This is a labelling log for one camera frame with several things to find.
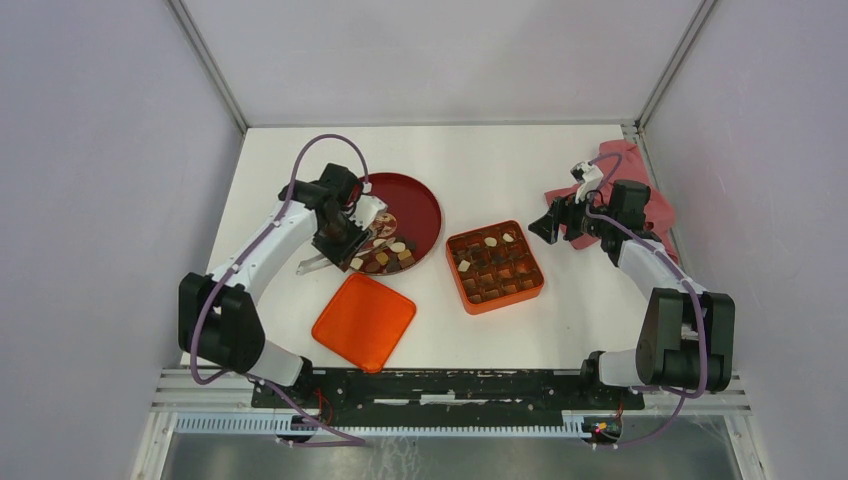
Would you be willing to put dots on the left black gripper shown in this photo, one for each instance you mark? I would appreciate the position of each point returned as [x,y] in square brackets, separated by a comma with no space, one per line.
[342,255]

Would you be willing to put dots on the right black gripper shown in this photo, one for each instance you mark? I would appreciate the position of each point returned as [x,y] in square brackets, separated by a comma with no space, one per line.
[547,226]

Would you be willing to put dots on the metal serving tongs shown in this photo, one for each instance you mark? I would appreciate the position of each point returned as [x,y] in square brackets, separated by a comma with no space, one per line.
[370,248]

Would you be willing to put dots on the orange compartment chocolate box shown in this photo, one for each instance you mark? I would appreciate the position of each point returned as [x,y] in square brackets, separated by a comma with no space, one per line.
[498,277]

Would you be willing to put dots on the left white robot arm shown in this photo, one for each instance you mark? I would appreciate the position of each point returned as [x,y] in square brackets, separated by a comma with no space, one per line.
[218,319]

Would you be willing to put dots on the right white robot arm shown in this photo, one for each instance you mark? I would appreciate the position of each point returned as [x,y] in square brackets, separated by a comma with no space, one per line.
[686,341]

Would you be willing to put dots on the round dark red plate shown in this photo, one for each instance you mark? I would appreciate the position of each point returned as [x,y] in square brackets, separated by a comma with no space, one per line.
[414,217]

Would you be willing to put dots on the orange box lid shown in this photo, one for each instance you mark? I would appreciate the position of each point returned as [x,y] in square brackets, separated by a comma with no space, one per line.
[363,322]

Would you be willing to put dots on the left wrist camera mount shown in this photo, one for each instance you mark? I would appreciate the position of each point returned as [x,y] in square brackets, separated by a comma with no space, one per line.
[367,209]

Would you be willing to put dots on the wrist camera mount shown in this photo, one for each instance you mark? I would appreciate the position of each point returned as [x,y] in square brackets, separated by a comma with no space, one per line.
[367,209]
[588,177]

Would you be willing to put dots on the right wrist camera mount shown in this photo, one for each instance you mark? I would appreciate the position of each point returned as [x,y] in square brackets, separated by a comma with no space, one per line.
[588,177]

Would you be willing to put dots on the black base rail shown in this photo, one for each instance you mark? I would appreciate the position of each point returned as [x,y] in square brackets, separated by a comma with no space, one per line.
[347,397]

